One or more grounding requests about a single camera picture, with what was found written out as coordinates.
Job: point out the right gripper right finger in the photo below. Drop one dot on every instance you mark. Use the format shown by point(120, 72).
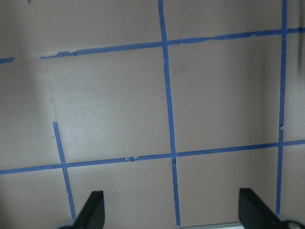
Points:
point(253, 213)

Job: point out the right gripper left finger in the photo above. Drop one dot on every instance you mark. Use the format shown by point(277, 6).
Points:
point(91, 216)

